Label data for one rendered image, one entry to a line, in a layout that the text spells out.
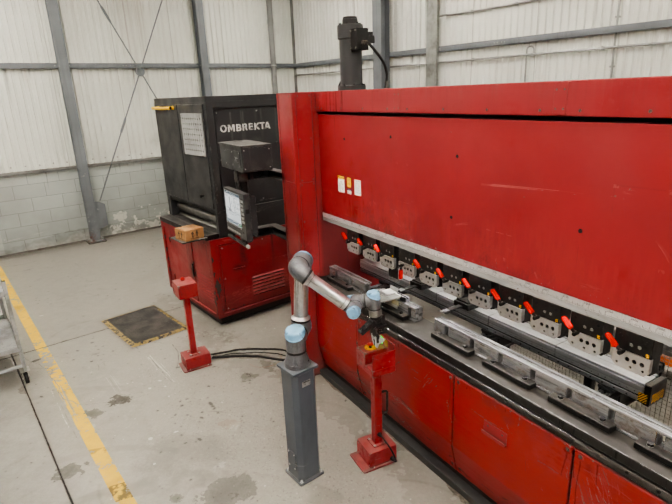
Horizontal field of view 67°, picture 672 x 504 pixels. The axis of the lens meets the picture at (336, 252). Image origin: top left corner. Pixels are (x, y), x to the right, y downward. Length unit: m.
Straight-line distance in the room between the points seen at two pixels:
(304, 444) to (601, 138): 2.28
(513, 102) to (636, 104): 0.54
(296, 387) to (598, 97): 2.09
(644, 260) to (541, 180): 0.54
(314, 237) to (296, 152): 0.68
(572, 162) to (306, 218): 2.18
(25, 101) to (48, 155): 0.85
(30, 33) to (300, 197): 6.45
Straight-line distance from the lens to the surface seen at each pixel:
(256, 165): 3.84
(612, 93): 2.22
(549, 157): 2.39
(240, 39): 10.73
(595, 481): 2.61
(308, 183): 3.87
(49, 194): 9.53
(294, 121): 3.78
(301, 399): 3.08
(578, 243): 2.36
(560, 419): 2.57
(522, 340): 3.06
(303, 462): 3.33
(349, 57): 3.66
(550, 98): 2.36
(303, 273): 2.77
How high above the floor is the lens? 2.29
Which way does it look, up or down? 17 degrees down
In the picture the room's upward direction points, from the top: 2 degrees counter-clockwise
